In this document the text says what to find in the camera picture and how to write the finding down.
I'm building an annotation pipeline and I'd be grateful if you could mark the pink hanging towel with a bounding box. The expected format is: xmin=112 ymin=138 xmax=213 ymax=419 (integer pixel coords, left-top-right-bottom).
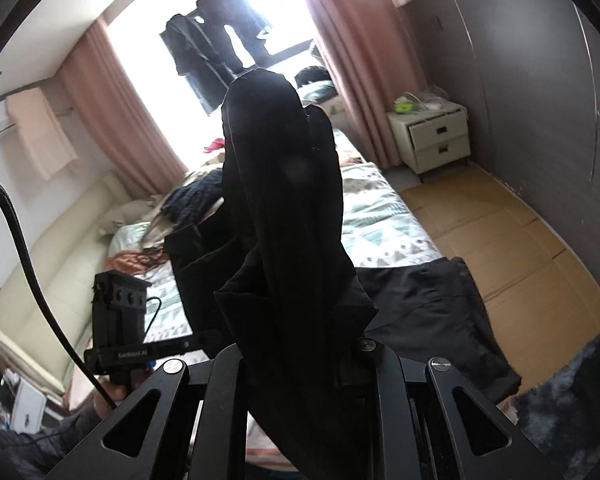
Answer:
xmin=5 ymin=86 xmax=79 ymax=182

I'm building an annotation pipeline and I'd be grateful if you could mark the pink curtain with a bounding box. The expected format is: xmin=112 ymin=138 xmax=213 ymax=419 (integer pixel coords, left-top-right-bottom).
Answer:
xmin=279 ymin=0 xmax=429 ymax=167
xmin=59 ymin=16 xmax=192 ymax=197

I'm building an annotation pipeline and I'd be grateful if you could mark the white storage box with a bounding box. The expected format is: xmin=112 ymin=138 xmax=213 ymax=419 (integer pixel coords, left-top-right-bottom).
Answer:
xmin=10 ymin=377 xmax=48 ymax=433

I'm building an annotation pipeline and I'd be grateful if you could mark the person's left forearm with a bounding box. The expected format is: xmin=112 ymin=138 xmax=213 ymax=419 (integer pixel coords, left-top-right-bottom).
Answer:
xmin=0 ymin=400 xmax=116 ymax=480

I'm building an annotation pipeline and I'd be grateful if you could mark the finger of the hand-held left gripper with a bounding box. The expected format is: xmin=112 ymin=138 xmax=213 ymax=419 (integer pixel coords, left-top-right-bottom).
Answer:
xmin=147 ymin=330 xmax=209 ymax=359

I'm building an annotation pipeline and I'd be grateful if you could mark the cream padded sofa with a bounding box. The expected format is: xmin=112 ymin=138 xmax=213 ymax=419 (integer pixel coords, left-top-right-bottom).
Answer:
xmin=0 ymin=169 xmax=153 ymax=398

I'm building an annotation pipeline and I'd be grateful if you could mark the orange and beige duvet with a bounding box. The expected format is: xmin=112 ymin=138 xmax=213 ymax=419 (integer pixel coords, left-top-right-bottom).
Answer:
xmin=105 ymin=152 xmax=231 ymax=277

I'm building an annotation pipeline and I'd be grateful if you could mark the black jacket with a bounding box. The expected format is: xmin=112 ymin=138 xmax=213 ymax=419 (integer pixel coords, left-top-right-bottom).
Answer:
xmin=164 ymin=66 xmax=523 ymax=480

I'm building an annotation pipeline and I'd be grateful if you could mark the black knit sweater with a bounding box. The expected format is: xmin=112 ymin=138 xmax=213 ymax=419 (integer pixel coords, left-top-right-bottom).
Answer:
xmin=162 ymin=167 xmax=227 ymax=227

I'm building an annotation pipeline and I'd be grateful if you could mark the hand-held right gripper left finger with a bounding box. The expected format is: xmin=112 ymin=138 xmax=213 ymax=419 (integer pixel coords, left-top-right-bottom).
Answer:
xmin=45 ymin=344 xmax=253 ymax=480

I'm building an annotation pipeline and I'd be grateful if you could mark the white cable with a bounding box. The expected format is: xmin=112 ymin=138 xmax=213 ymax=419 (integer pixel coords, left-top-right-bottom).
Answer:
xmin=405 ymin=91 xmax=449 ymax=111

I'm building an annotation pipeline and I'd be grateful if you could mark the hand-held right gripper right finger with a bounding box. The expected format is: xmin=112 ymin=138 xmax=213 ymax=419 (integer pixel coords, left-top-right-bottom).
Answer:
xmin=355 ymin=339 xmax=566 ymax=480

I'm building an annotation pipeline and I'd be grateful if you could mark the thin black cable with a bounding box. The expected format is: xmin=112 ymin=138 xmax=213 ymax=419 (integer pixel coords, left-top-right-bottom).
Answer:
xmin=140 ymin=296 xmax=164 ymax=343

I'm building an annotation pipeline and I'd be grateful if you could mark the pale green pillow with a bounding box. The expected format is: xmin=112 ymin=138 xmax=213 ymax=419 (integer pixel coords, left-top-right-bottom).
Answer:
xmin=109 ymin=220 xmax=153 ymax=256

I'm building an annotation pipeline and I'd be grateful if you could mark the white nightstand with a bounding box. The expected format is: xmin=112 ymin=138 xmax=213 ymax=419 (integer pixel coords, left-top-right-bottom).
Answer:
xmin=386 ymin=101 xmax=472 ymax=177

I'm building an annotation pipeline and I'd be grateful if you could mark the grey fuzzy rug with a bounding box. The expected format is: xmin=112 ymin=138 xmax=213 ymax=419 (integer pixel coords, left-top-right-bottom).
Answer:
xmin=507 ymin=327 xmax=600 ymax=480

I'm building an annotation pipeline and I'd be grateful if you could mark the geometric patterned blanket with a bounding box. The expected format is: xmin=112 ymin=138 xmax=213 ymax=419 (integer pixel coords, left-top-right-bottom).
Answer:
xmin=107 ymin=127 xmax=443 ymax=356

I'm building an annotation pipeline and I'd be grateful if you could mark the thick black cable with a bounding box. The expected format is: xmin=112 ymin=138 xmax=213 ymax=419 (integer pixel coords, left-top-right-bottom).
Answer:
xmin=0 ymin=174 xmax=118 ymax=411

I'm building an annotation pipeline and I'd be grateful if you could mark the person's left hand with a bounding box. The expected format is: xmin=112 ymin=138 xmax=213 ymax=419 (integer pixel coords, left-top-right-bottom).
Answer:
xmin=94 ymin=367 xmax=153 ymax=423

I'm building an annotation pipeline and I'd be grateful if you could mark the dark hanging garment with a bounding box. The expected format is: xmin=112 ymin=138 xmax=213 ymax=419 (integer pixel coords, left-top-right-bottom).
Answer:
xmin=195 ymin=0 xmax=277 ymax=78
xmin=161 ymin=12 xmax=221 ymax=117

